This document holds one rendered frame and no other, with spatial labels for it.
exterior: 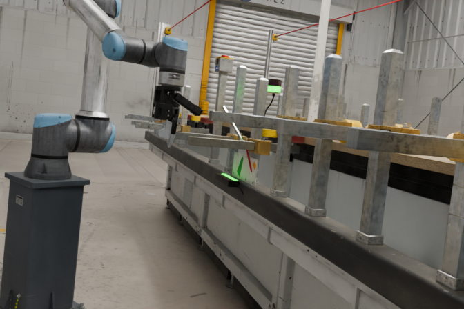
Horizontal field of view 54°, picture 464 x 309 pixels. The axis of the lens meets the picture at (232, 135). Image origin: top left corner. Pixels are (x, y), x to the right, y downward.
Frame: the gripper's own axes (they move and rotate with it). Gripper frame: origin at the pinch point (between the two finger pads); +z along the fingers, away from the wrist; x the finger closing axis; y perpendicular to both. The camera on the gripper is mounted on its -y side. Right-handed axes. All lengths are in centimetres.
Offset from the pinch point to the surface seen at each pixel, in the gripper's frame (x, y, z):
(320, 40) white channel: -135, -128, -72
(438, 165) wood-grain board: 70, -51, -6
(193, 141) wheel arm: 1.4, -7.7, -1.6
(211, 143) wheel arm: 1.4, -14.4, -1.6
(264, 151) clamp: 4.9, -33.6, -0.5
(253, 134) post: -2.5, -31.8, -6.1
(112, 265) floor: -107, 5, 83
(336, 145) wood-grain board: 24, -51, -6
